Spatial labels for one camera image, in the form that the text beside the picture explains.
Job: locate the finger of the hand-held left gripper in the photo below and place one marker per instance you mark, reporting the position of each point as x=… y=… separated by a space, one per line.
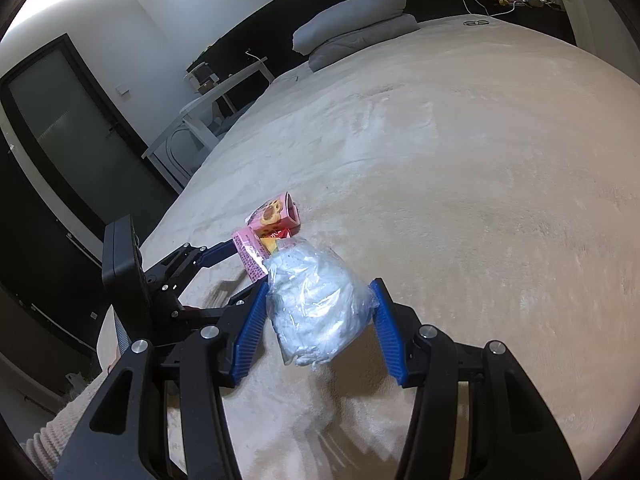
x=220 y=251
x=200 y=316

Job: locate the person's left forearm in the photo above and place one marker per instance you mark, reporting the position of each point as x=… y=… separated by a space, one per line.
x=55 y=435

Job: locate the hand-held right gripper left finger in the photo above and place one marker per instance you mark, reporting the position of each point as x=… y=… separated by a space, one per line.
x=250 y=330

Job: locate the grey folded duvet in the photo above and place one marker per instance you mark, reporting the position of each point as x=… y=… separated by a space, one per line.
x=350 y=20

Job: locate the white chair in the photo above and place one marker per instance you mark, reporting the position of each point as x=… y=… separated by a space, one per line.
x=190 y=107

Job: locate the cream plush blanket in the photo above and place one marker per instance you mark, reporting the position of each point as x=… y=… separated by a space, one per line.
x=450 y=185

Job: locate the frosted glass door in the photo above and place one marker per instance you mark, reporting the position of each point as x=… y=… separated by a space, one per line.
x=65 y=125

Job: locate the pink snack wrapper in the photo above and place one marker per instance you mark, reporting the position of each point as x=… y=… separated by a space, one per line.
x=250 y=255

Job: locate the pink bear-print snack box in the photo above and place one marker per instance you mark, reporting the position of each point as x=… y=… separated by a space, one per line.
x=272 y=212

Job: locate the white curtain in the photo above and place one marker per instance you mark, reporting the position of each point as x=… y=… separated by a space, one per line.
x=582 y=25

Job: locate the red yellow snack wrapper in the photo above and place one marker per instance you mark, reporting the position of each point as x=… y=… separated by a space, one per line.
x=275 y=239

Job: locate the clear kettle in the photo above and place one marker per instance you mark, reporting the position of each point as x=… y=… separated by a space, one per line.
x=204 y=77

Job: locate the black wardrobe panel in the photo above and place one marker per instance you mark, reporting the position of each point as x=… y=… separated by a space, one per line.
x=40 y=270

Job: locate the eyeglasses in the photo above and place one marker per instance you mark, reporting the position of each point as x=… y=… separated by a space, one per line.
x=469 y=23

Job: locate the white desk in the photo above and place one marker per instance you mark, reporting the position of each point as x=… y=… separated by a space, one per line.
x=220 y=87

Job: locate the clear bag of white tissue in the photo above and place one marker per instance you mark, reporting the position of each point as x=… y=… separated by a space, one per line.
x=315 y=300

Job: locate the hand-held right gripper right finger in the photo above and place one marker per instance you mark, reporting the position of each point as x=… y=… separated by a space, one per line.
x=387 y=335

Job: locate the white wall switch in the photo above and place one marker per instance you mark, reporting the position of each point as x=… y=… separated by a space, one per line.
x=121 y=91

